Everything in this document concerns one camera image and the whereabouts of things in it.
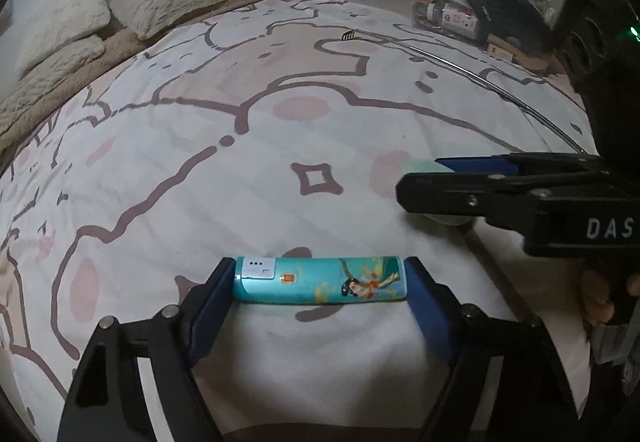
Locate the black pouch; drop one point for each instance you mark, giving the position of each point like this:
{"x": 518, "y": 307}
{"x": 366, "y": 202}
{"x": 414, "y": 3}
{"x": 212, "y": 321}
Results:
{"x": 500, "y": 12}

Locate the pink label bottle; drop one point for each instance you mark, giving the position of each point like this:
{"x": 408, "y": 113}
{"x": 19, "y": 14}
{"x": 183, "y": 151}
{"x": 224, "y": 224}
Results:
{"x": 457, "y": 17}

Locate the printed blanket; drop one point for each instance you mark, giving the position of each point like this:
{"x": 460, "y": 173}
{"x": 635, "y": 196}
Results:
{"x": 200, "y": 147}

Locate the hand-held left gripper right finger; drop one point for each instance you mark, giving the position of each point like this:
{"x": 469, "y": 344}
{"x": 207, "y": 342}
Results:
{"x": 430, "y": 312}

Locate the fluffy cream pillow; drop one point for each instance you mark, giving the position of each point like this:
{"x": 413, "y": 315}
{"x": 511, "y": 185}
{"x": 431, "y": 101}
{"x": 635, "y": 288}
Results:
{"x": 65, "y": 27}

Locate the teal lighter with painted figure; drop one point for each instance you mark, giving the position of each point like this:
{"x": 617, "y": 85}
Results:
{"x": 320, "y": 279}

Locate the person's right hand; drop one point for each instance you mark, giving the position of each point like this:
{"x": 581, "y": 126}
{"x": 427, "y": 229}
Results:
{"x": 596, "y": 297}

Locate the small dark hair clip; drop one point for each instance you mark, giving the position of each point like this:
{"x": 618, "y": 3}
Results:
{"x": 348, "y": 36}

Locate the mint green lighter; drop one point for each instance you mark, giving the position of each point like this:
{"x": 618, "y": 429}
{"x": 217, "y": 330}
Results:
{"x": 422, "y": 166}

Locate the thin curved metal rod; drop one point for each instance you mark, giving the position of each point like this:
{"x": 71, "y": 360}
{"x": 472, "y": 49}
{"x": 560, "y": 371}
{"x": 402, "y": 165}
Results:
{"x": 475, "y": 72}

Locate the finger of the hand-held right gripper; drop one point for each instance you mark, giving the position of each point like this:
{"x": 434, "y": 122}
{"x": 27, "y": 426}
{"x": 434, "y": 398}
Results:
{"x": 450, "y": 194}
{"x": 480, "y": 164}

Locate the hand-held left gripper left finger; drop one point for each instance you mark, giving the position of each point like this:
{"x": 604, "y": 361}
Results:
{"x": 210, "y": 312}

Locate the grey-beige fuzzy pillow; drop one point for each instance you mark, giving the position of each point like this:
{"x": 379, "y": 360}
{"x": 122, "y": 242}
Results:
{"x": 50, "y": 77}

